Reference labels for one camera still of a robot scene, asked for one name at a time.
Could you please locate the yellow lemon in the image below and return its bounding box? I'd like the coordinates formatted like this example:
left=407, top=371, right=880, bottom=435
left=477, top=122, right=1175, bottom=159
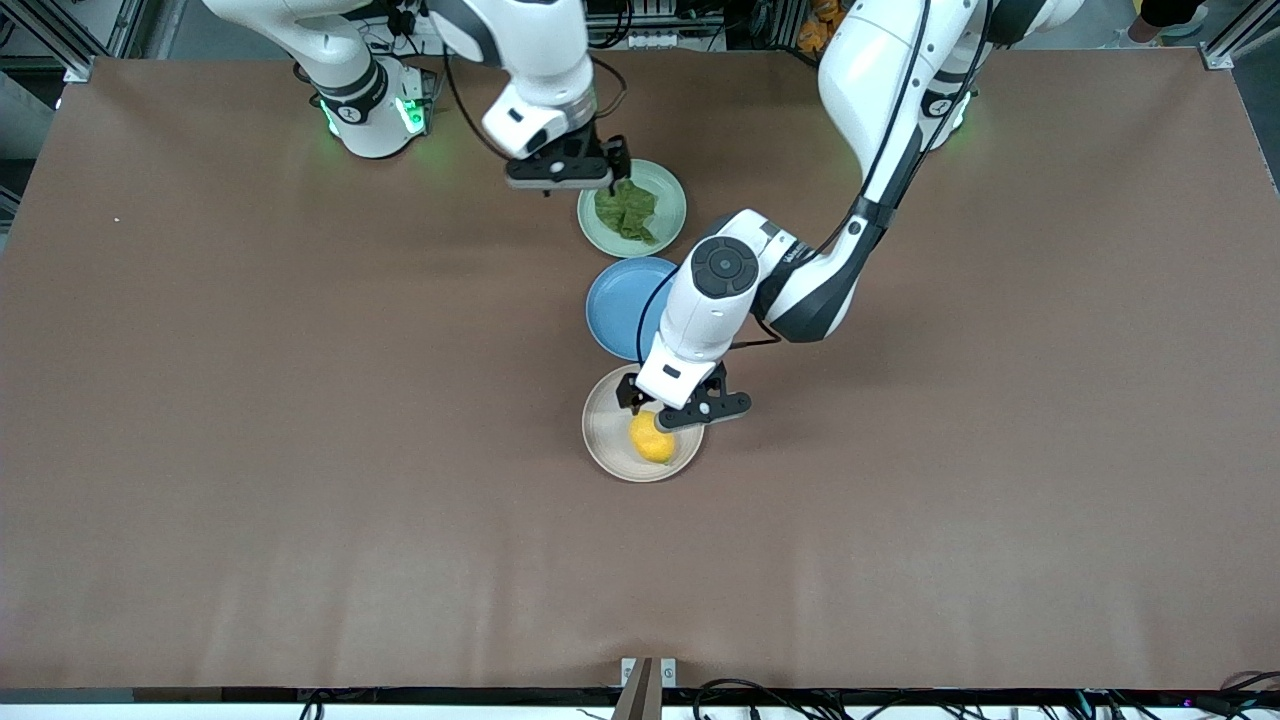
left=629, top=409, right=678, bottom=465

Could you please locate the green lettuce leaf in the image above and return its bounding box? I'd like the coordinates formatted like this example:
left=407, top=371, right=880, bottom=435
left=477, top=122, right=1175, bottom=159
left=594, top=178, right=659, bottom=246

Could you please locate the beige plate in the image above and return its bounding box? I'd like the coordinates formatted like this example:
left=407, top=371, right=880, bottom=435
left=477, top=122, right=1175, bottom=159
left=582, top=363, right=706, bottom=484

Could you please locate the pale green plate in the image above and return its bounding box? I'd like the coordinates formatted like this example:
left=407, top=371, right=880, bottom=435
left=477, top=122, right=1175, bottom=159
left=577, top=158, right=688, bottom=259

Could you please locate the blue plate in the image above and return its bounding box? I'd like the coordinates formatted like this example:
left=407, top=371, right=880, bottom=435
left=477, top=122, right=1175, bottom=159
left=585, top=256, right=683, bottom=363

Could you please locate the bag of orange snacks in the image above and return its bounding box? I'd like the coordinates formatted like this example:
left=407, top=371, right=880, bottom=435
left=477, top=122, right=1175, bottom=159
left=797, top=0, right=849, bottom=57

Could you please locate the brown table cover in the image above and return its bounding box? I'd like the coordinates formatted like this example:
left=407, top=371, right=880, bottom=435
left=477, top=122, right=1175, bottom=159
left=0, top=48, right=1280, bottom=693

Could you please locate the black rounded background object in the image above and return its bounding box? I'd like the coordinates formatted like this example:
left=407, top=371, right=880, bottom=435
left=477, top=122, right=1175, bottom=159
left=1128, top=0, right=1209, bottom=43

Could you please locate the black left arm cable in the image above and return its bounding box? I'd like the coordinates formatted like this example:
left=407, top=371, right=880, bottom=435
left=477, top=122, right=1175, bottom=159
left=634, top=0, right=936, bottom=363

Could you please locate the black floor cable loop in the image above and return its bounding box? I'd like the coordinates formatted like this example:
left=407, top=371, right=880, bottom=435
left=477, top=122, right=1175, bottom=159
left=692, top=678, right=806, bottom=720

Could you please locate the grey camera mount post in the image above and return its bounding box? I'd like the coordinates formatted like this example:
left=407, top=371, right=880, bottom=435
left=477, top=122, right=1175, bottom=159
left=611, top=656, right=678, bottom=720

